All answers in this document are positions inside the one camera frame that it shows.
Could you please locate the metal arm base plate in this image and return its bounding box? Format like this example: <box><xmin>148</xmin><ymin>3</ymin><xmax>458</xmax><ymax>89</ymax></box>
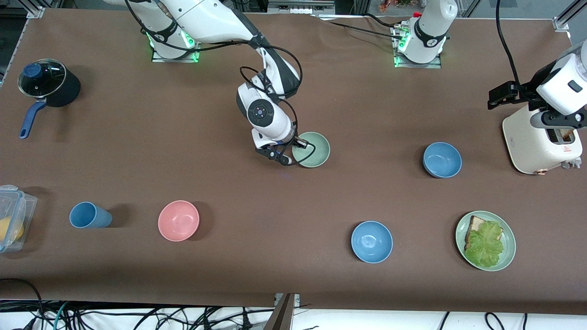
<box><xmin>393</xmin><ymin>25</ymin><xmax>443</xmax><ymax>69</ymax></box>
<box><xmin>150</xmin><ymin>25</ymin><xmax>203</xmax><ymax>64</ymax></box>

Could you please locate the blue plastic cup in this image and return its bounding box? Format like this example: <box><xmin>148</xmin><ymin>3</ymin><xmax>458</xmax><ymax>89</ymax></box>
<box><xmin>69</xmin><ymin>202</ymin><xmax>113</xmax><ymax>229</ymax></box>

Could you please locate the dark pot with blue handle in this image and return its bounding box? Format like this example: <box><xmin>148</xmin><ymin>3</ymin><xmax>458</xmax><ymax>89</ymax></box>
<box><xmin>19</xmin><ymin>62</ymin><xmax>82</xmax><ymax>139</ymax></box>

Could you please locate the light green bowl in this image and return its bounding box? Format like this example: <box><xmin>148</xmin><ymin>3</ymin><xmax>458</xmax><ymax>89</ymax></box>
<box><xmin>292</xmin><ymin>132</ymin><xmax>331</xmax><ymax>168</ymax></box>

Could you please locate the green lettuce leaf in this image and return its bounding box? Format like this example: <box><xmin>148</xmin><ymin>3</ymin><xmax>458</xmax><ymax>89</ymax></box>
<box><xmin>465</xmin><ymin>221</ymin><xmax>505</xmax><ymax>269</ymax></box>

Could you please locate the teal cable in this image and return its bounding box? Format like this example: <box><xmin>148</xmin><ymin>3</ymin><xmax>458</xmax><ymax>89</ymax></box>
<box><xmin>53</xmin><ymin>301</ymin><xmax>70</xmax><ymax>330</ymax></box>

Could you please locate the white toaster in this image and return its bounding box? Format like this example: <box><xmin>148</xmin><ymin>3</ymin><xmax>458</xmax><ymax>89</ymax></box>
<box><xmin>502</xmin><ymin>105</ymin><xmax>584</xmax><ymax>175</ymax></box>

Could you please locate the clear plastic container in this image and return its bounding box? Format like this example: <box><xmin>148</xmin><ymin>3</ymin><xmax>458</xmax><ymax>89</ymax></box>
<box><xmin>0</xmin><ymin>192</ymin><xmax>38</xmax><ymax>253</ymax></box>

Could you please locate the blue bowl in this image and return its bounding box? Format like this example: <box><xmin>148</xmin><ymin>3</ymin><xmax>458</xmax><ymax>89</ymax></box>
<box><xmin>422</xmin><ymin>142</ymin><xmax>463</xmax><ymax>178</ymax></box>
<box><xmin>351</xmin><ymin>221</ymin><xmax>393</xmax><ymax>264</ymax></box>

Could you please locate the thick black cable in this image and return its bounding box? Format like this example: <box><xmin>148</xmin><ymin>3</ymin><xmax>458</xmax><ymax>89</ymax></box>
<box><xmin>494</xmin><ymin>0</ymin><xmax>523</xmax><ymax>88</ymax></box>

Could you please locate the glass lid with blue knob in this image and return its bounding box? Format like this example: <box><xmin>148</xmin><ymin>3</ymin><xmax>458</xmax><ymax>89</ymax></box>
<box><xmin>17</xmin><ymin>59</ymin><xmax>67</xmax><ymax>98</ymax></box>

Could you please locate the yellow lemon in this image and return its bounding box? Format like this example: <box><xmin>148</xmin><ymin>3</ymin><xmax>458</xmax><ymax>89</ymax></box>
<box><xmin>0</xmin><ymin>217</ymin><xmax>24</xmax><ymax>242</ymax></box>

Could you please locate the light green plate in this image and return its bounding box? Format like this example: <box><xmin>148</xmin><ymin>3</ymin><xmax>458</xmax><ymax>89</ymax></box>
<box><xmin>455</xmin><ymin>211</ymin><xmax>516</xmax><ymax>272</ymax></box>

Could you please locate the aluminium frame profile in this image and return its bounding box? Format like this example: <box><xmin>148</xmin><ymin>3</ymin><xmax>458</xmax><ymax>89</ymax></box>
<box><xmin>553</xmin><ymin>0</ymin><xmax>587</xmax><ymax>32</ymax></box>
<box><xmin>0</xmin><ymin>0</ymin><xmax>45</xmax><ymax>88</ymax></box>

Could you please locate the clear lid with blue rim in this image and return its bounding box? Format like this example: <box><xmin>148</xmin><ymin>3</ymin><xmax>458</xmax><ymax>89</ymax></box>
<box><xmin>0</xmin><ymin>185</ymin><xmax>26</xmax><ymax>253</ymax></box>

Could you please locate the bread slice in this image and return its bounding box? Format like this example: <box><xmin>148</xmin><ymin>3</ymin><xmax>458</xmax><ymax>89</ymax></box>
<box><xmin>465</xmin><ymin>215</ymin><xmax>489</xmax><ymax>250</ymax></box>

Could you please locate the pink bowl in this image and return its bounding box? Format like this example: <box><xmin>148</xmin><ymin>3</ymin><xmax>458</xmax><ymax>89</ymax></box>
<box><xmin>158</xmin><ymin>200</ymin><xmax>200</xmax><ymax>242</ymax></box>

